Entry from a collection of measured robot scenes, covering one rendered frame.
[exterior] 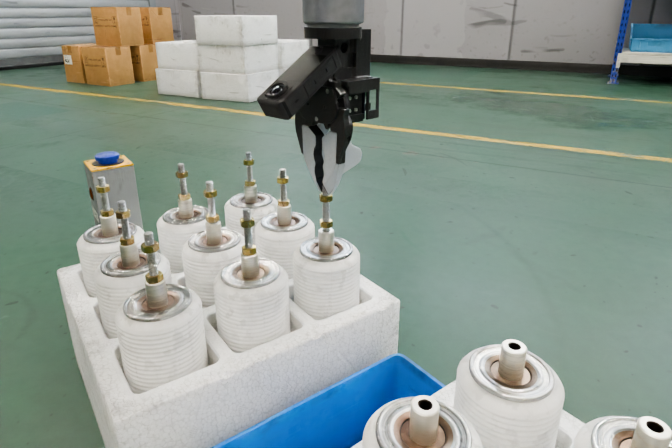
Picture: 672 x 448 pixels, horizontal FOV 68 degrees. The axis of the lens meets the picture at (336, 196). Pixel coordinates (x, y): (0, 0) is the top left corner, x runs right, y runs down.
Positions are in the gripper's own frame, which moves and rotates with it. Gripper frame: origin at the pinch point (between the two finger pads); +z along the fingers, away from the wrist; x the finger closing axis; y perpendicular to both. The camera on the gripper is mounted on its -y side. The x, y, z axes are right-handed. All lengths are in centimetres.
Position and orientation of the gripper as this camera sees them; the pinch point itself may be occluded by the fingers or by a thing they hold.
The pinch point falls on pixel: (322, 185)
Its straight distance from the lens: 66.3
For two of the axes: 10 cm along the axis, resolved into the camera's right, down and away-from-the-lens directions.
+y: 7.1, -2.5, 6.6
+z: 0.0, 9.4, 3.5
